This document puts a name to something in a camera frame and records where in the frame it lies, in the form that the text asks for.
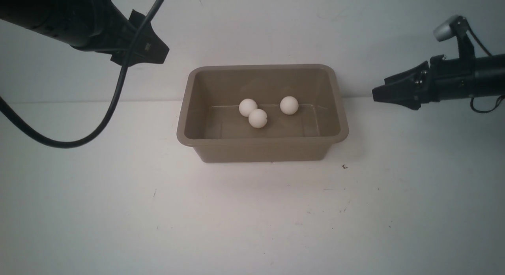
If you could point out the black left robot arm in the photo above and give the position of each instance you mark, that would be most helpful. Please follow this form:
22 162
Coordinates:
86 25

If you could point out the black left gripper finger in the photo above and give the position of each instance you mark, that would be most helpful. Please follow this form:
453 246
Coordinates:
136 19
149 49

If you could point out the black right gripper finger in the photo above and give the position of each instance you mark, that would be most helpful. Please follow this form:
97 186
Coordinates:
412 75
402 94

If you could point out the plain white table-tennis ball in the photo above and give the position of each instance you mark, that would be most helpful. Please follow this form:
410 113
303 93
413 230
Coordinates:
246 106

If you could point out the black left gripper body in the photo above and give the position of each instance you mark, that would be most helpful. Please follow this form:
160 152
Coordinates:
110 32

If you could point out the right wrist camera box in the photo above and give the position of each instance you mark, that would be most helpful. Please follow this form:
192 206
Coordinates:
456 26

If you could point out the tan plastic bin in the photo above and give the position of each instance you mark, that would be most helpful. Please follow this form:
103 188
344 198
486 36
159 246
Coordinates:
211 124

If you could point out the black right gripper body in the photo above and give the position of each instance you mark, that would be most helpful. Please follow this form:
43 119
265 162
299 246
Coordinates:
423 88

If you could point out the white ball with black logo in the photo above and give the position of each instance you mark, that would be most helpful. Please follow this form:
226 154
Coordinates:
289 105

